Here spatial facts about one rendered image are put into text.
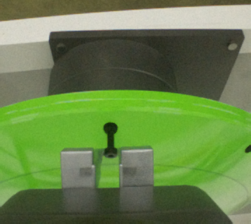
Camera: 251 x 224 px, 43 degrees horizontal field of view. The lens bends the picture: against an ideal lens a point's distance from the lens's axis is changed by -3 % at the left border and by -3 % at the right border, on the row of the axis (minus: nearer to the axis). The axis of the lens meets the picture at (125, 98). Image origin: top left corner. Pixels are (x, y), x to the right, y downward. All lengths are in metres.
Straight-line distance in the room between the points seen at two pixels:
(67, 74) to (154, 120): 0.16
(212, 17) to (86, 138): 0.22
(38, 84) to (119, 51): 0.13
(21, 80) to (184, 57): 0.19
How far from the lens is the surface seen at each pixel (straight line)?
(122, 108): 0.18
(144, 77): 0.31
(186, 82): 0.39
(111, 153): 0.18
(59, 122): 0.19
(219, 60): 0.37
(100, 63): 0.31
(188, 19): 0.36
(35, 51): 0.37
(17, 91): 0.43
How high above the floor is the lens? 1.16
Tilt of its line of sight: 34 degrees down
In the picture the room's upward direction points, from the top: 178 degrees clockwise
